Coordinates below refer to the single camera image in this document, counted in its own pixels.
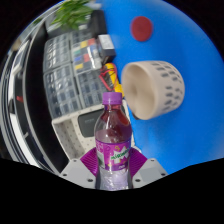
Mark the clear organizer with colourful parts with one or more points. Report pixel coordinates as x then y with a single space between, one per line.
85 55

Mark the dark shelf unit with equipment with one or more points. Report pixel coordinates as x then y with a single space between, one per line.
33 110

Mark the white perforated tray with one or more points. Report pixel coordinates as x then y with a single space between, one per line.
68 133

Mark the black box with white label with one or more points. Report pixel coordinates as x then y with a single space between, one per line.
106 45

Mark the black zip case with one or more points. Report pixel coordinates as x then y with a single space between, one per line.
87 122

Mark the yellow multimeter with red leads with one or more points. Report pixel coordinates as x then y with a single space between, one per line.
115 78

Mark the clear bottle with purple label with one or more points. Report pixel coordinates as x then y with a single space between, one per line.
112 150

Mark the beige mug with dash pattern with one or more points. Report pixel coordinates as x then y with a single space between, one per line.
160 86

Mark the grey small-parts drawer cabinet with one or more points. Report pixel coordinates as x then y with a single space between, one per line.
61 90

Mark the plain black box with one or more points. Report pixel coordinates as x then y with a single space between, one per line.
98 22

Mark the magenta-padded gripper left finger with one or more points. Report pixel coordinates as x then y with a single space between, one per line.
78 173

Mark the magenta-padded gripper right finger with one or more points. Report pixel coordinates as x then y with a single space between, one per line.
150 171

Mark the green potted plant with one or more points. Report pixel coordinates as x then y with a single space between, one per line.
71 13

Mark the flat round red coaster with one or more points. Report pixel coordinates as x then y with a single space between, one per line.
141 28

